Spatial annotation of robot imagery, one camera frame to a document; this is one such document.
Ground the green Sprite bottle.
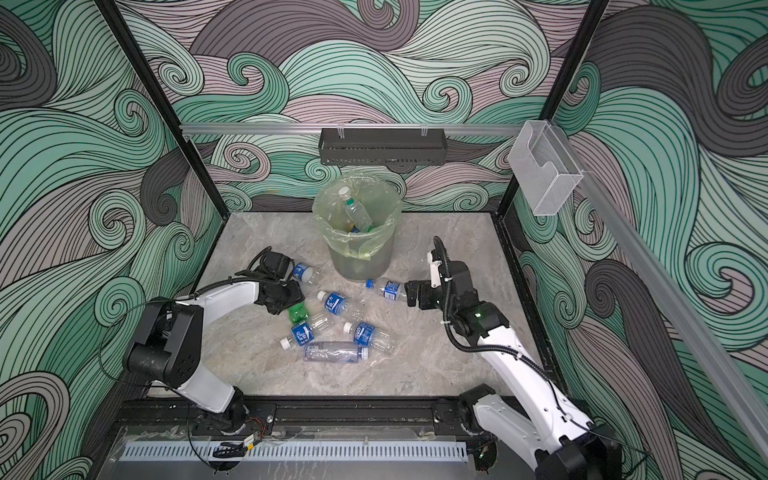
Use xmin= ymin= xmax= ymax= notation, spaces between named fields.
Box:
xmin=288 ymin=302 xmax=311 ymax=325

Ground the pepsi bottle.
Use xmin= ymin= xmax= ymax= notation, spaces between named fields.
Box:
xmin=292 ymin=262 xmax=322 ymax=285
xmin=365 ymin=277 xmax=407 ymax=302

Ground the clear bottle green white label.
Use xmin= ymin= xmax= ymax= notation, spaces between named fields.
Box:
xmin=338 ymin=186 xmax=375 ymax=232

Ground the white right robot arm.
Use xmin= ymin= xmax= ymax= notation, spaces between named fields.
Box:
xmin=405 ymin=280 xmax=623 ymax=479

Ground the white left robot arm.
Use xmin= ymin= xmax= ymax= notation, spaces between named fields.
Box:
xmin=123 ymin=276 xmax=305 ymax=414

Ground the grey mesh waste bin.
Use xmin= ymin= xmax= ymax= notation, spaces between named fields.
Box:
xmin=317 ymin=179 xmax=397 ymax=284

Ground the blue label bottle lower left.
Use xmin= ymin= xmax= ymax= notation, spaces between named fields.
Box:
xmin=279 ymin=313 xmax=335 ymax=350

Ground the white cap blue label bottle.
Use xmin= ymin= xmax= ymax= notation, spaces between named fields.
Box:
xmin=317 ymin=290 xmax=363 ymax=320

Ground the Pocari bottle centre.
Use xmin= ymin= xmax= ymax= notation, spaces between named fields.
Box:
xmin=343 ymin=322 xmax=397 ymax=354

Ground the crushed clear bottle front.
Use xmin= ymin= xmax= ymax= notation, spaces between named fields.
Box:
xmin=303 ymin=341 xmax=369 ymax=364

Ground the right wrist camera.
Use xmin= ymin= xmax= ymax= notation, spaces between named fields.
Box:
xmin=427 ymin=249 xmax=443 ymax=288

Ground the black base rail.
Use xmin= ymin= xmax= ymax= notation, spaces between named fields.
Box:
xmin=116 ymin=396 xmax=481 ymax=438

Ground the black perforated wall shelf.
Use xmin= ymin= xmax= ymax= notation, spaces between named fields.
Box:
xmin=318 ymin=127 xmax=448 ymax=167

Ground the clear acrylic wall holder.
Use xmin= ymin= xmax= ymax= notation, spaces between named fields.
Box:
xmin=507 ymin=120 xmax=583 ymax=217

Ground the aluminium rear rail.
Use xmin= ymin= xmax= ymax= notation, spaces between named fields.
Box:
xmin=179 ymin=122 xmax=524 ymax=138

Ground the aluminium rail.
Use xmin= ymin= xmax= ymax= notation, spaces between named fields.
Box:
xmin=179 ymin=122 xmax=524 ymax=138
xmin=549 ymin=125 xmax=767 ymax=460

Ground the white slotted cable duct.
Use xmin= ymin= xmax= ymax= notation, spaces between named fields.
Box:
xmin=119 ymin=441 xmax=469 ymax=463

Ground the black left frame post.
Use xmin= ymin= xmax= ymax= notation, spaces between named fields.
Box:
xmin=95 ymin=0 xmax=230 ymax=220

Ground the black frame post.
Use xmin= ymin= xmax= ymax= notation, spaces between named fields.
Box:
xmin=497 ymin=1 xmax=609 ymax=218
xmin=95 ymin=0 xmax=230 ymax=220

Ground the black right frame post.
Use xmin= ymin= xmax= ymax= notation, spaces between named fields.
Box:
xmin=497 ymin=1 xmax=609 ymax=218

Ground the aluminium right rail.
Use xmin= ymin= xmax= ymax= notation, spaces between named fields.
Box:
xmin=549 ymin=125 xmax=767 ymax=460

